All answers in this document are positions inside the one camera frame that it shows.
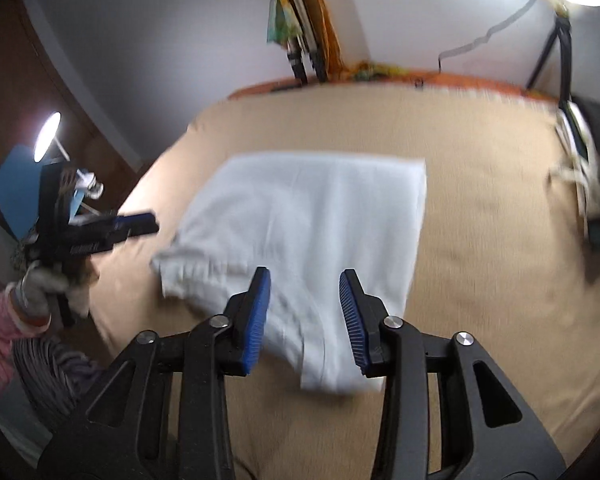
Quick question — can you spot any black tripod stand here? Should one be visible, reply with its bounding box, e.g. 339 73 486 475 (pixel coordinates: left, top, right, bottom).
524 14 577 111

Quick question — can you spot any blue chair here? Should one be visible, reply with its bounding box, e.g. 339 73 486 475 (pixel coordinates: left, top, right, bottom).
0 144 89 241

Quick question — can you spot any white small garment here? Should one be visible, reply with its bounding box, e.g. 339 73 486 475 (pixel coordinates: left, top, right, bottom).
151 152 427 394

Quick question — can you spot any colourful hanging cloth bundle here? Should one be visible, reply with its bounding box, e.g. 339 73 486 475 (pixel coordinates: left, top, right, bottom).
266 0 347 86

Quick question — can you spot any black power cable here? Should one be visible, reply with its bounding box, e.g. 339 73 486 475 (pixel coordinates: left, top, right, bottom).
435 0 541 74

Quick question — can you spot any beige bed blanket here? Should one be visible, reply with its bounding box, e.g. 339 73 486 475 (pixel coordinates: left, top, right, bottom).
91 82 600 477

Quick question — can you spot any left white gloved hand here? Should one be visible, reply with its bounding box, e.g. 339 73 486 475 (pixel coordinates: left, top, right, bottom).
6 260 99 336

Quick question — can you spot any small desk lamp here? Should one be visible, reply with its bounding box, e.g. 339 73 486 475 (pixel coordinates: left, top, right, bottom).
33 112 105 218

